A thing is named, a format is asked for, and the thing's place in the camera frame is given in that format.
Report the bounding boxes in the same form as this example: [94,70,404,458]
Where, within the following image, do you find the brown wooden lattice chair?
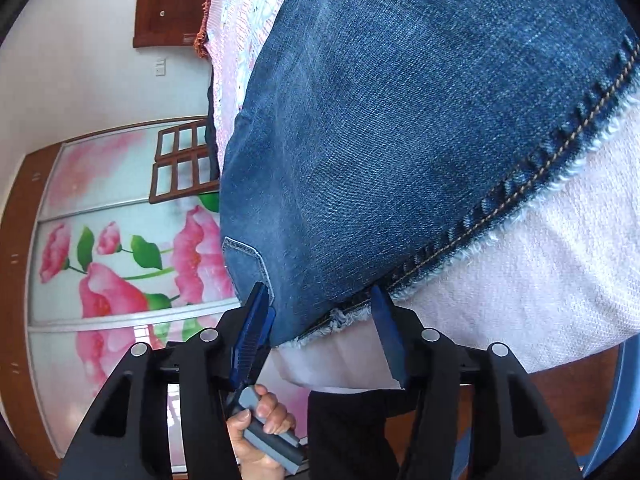
[150,119,222,205]

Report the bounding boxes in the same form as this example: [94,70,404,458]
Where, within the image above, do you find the blue denim pants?
[220,0,640,348]

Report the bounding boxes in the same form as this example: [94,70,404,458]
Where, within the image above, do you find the pink plaid bed sheet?
[192,0,640,392]

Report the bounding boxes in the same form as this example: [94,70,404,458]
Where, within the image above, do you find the brown wooden door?
[132,0,217,50]

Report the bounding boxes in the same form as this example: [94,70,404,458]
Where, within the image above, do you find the person's black trouser leg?
[306,385,426,480]

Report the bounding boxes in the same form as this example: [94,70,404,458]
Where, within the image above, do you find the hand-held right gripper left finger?
[57,282,271,480]

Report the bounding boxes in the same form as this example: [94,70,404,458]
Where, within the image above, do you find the flower print sliding wardrobe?
[0,115,308,480]

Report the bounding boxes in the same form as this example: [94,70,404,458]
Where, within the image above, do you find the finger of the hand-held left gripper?
[229,305,277,394]

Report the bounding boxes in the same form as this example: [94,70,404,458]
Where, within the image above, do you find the person's left hand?
[226,384,299,480]

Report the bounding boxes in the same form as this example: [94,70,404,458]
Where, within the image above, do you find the blue plastic stool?
[575,332,640,478]

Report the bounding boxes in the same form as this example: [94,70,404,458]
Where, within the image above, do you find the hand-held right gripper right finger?
[370,284,583,480]

